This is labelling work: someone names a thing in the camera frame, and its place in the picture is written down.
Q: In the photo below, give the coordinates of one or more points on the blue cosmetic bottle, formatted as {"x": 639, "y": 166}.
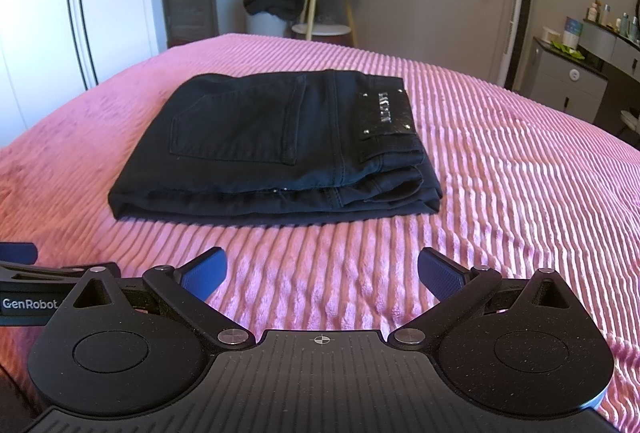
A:
{"x": 624, "y": 23}

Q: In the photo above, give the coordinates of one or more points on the white and teal box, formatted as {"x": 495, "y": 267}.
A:
{"x": 573, "y": 32}

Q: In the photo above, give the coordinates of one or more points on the white and black tower fan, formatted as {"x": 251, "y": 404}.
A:
{"x": 517, "y": 13}

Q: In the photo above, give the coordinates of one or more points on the black pants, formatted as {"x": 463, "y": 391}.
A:
{"x": 260, "y": 148}

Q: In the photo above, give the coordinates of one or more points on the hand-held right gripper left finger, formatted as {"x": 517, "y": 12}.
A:
{"x": 202, "y": 274}

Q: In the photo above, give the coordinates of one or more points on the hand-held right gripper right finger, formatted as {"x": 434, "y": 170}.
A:
{"x": 442, "y": 275}

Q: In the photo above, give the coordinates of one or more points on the green item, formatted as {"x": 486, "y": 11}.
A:
{"x": 567, "y": 50}

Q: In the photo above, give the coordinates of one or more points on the white wardrobe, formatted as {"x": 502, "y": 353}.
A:
{"x": 35, "y": 13}

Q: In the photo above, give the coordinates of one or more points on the grey dresser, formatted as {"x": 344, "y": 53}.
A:
{"x": 570, "y": 78}

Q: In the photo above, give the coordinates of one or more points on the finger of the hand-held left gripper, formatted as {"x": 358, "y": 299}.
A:
{"x": 17, "y": 253}
{"x": 60, "y": 274}

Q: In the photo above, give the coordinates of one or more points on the white laundry bin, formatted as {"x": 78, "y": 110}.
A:
{"x": 265, "y": 24}

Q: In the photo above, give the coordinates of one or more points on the clear cosmetic bottle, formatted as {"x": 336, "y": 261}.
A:
{"x": 606, "y": 15}

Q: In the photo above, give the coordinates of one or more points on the pink ribbed blanket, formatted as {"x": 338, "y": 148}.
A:
{"x": 500, "y": 193}

